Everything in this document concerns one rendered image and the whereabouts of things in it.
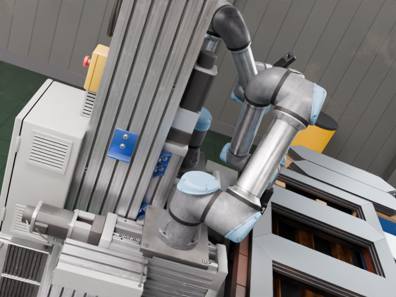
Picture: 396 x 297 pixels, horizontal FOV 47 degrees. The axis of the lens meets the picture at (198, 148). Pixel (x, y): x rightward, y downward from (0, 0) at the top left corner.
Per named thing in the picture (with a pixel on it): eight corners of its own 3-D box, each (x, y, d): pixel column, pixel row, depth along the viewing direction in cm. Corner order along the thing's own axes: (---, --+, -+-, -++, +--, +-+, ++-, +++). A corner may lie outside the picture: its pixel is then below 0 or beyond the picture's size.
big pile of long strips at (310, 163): (390, 190, 308) (395, 183, 305) (406, 224, 272) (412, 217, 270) (283, 147, 305) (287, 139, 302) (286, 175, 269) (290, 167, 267)
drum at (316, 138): (304, 167, 484) (333, 115, 454) (310, 188, 447) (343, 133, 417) (269, 154, 479) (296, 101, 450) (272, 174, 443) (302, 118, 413)
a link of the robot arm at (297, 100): (203, 221, 144) (289, 76, 146) (244, 247, 141) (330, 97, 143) (196, 222, 133) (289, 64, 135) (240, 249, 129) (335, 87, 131)
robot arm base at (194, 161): (162, 161, 183) (170, 141, 178) (165, 143, 196) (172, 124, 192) (197, 172, 186) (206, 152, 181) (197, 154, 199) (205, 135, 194)
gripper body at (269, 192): (261, 217, 183) (274, 194, 178) (241, 209, 183) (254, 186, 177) (261, 207, 190) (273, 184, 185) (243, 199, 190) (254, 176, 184)
